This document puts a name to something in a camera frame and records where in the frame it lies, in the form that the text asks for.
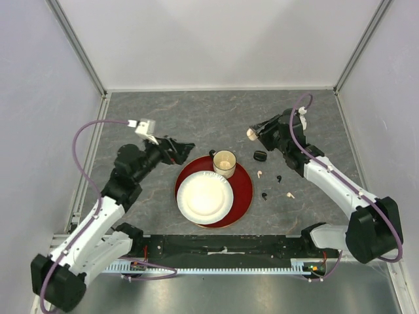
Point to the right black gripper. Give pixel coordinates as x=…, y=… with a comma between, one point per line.
x=264, y=135

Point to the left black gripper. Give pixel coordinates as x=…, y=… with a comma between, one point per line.
x=180, y=150

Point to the pink earbud charging case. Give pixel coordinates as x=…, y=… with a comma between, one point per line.
x=251, y=135

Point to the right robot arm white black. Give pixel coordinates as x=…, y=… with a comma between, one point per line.
x=374, y=227

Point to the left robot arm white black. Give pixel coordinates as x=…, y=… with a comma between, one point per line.
x=62, y=277

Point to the black earbud charging case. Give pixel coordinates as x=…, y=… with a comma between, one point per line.
x=260, y=156

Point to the white ceramic plate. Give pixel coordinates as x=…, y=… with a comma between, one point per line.
x=205, y=197

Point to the red round tray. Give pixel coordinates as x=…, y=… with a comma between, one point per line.
x=240, y=182

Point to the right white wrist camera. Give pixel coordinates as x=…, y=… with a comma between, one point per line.
x=301, y=114

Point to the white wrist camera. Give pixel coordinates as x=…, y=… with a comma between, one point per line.
x=301, y=114
x=144, y=128

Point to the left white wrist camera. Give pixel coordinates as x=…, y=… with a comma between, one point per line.
x=144, y=128

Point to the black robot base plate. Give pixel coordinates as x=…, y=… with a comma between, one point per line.
x=226, y=251

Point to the slotted cable duct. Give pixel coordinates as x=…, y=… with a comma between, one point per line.
x=126, y=267

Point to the right aluminium frame post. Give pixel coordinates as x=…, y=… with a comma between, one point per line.
x=360, y=47

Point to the aluminium frame post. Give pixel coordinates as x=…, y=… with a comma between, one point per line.
x=67, y=28
x=360, y=47

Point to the left aluminium frame post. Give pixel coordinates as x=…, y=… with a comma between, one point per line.
x=67, y=28

